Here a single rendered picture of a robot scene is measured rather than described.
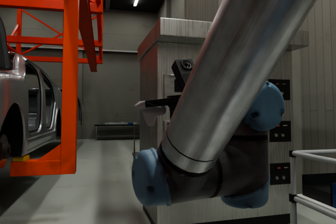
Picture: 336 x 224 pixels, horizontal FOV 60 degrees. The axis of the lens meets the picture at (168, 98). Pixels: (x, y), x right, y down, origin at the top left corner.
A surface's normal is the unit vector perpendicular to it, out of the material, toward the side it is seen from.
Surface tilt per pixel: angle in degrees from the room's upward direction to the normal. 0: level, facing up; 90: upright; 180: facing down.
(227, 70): 118
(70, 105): 90
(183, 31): 90
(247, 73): 130
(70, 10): 90
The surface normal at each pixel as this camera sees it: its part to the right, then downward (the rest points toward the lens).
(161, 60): 0.26, -0.05
